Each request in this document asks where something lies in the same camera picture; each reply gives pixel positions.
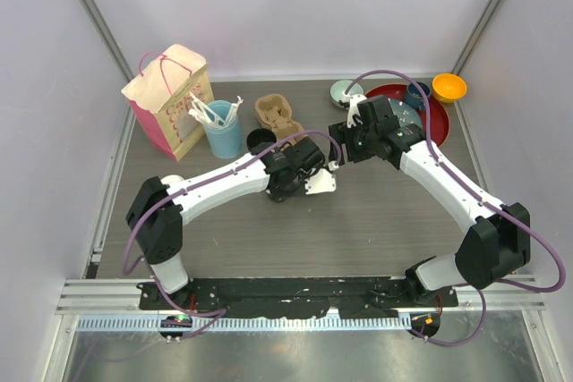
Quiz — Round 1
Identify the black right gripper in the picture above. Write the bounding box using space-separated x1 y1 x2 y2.
329 118 379 166

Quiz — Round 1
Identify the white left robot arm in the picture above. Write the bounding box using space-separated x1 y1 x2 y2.
126 137 337 310

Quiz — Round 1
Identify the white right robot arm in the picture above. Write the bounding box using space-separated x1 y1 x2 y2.
329 95 531 306

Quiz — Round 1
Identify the dark blue ceramic plate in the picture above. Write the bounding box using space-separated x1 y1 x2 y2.
389 98 423 128

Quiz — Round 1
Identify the dark blue ceramic mug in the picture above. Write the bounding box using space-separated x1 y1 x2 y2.
403 81 432 111

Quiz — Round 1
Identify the brown cardboard cup carrier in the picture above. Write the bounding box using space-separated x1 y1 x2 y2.
255 94 304 140

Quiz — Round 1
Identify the red round tray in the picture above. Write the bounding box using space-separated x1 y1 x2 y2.
366 83 450 146

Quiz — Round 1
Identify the mint green ceramic bowl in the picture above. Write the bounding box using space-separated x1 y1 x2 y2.
329 80 363 109

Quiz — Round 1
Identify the light blue straw cup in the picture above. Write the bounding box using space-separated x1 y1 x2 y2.
204 100 244 159

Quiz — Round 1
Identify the orange bowl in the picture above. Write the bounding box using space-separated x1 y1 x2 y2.
432 73 467 104

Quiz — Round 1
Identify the pink kraft paper bag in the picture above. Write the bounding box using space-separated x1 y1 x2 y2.
122 44 214 161

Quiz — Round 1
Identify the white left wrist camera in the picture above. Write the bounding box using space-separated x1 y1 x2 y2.
304 161 339 195

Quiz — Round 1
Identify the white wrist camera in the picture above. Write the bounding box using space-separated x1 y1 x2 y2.
304 161 339 195
342 94 367 128

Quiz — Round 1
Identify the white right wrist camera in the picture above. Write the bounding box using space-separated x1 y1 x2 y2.
342 94 367 128

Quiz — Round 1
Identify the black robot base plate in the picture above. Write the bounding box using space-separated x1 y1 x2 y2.
137 276 458 319

